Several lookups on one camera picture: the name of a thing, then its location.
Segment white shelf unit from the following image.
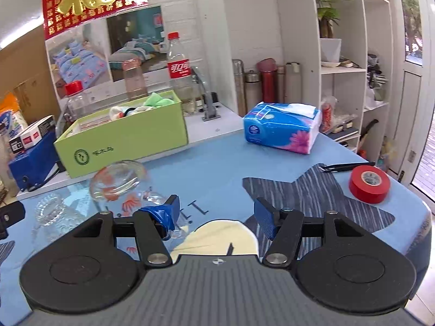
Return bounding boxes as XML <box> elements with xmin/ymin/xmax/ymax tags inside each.
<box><xmin>275</xmin><ymin>0</ymin><xmax>391</xmax><ymax>164</ymax></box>

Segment red flask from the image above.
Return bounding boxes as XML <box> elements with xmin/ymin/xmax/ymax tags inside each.
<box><xmin>256</xmin><ymin>58</ymin><xmax>277</xmax><ymax>103</ymax></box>

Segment clear plastic bag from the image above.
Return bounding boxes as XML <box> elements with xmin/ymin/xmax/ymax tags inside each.
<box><xmin>320</xmin><ymin>96</ymin><xmax>357</xmax><ymax>133</ymax></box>

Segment red tape roll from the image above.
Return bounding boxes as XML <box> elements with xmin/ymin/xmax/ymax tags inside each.
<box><xmin>349</xmin><ymin>165</ymin><xmax>391</xmax><ymax>204</ymax></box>

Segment slim beige flask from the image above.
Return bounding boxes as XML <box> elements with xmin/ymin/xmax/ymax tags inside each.
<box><xmin>276</xmin><ymin>65</ymin><xmax>286</xmax><ymax>104</ymax></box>

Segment clear jar with red lid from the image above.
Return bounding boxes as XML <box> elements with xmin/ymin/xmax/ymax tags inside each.
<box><xmin>63</xmin><ymin>81</ymin><xmax>91</xmax><ymax>123</ymax></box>

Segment black tweezers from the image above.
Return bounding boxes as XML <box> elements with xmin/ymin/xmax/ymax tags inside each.
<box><xmin>319</xmin><ymin>162</ymin><xmax>376</xmax><ymax>174</ymax></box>

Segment short silver flask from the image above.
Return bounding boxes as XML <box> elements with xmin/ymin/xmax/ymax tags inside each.
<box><xmin>244</xmin><ymin>70</ymin><xmax>262</xmax><ymax>111</ymax></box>

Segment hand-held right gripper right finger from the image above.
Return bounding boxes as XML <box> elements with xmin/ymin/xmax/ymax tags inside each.
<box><xmin>253</xmin><ymin>197</ymin><xmax>369</xmax><ymax>268</ymax></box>

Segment floral print glass cup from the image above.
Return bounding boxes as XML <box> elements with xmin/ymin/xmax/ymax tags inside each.
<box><xmin>89</xmin><ymin>161</ymin><xmax>189</xmax><ymax>245</ymax></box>

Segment white cloth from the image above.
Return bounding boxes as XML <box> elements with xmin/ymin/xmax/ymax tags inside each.
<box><xmin>109</xmin><ymin>105</ymin><xmax>153</xmax><ymax>120</ymax></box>

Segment textured clear glass cup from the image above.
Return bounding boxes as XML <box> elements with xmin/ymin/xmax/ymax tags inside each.
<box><xmin>32</xmin><ymin>193</ymin><xmax>85</xmax><ymax>242</ymax></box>

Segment red and white small box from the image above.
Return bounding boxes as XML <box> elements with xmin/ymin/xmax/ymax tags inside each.
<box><xmin>18</xmin><ymin>115</ymin><xmax>57</xmax><ymax>150</ymax></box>

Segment potted plant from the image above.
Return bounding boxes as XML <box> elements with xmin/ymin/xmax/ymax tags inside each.
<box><xmin>313</xmin><ymin>0</ymin><xmax>354</xmax><ymax>63</ymax></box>

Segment green towel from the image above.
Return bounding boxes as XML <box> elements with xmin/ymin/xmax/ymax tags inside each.
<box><xmin>142</xmin><ymin>92</ymin><xmax>175</xmax><ymax>109</ymax></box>

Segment blue printed table mat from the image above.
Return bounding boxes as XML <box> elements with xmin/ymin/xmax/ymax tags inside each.
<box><xmin>0</xmin><ymin>131</ymin><xmax>432</xmax><ymax>313</ymax></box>

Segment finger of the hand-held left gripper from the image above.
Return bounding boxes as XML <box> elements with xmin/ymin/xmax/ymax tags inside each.
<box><xmin>0</xmin><ymin>201</ymin><xmax>26</xmax><ymax>240</ymax></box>

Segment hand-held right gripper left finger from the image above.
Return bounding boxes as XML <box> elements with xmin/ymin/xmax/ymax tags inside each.
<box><xmin>70</xmin><ymin>195</ymin><xmax>181</xmax><ymax>267</ymax></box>

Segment tall silver flask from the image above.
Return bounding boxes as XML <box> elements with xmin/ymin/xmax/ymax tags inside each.
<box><xmin>232</xmin><ymin>59</ymin><xmax>247</xmax><ymax>117</ymax></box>

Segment green cardboard box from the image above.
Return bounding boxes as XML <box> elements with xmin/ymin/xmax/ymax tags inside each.
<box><xmin>54</xmin><ymin>90</ymin><xmax>189</xmax><ymax>179</ymax></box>

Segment blue metal machine box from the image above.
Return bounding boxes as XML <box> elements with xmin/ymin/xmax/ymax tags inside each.
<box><xmin>8</xmin><ymin>132</ymin><xmax>65</xmax><ymax>191</ymax></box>

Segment wall calendar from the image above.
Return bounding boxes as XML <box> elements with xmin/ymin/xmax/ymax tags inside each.
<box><xmin>41</xmin><ymin>0</ymin><xmax>170</xmax><ymax>101</ymax></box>

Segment glass door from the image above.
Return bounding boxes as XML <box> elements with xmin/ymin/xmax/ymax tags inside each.
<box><xmin>391</xmin><ymin>0</ymin><xmax>435</xmax><ymax>211</ymax></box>

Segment cola bottle with red label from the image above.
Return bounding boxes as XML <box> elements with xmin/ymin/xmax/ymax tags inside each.
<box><xmin>166</xmin><ymin>32</ymin><xmax>197</xmax><ymax>115</ymax></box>

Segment blue tissue pack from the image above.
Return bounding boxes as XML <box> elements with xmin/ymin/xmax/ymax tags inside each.
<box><xmin>243</xmin><ymin>102</ymin><xmax>323</xmax><ymax>155</ymax></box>

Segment grey flask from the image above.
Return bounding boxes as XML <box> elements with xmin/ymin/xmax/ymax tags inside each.
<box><xmin>285</xmin><ymin>62</ymin><xmax>303</xmax><ymax>104</ymax></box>

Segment pink transparent bottle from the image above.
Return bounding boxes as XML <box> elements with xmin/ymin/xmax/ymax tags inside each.
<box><xmin>122</xmin><ymin>58</ymin><xmax>149</xmax><ymax>102</ymax></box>

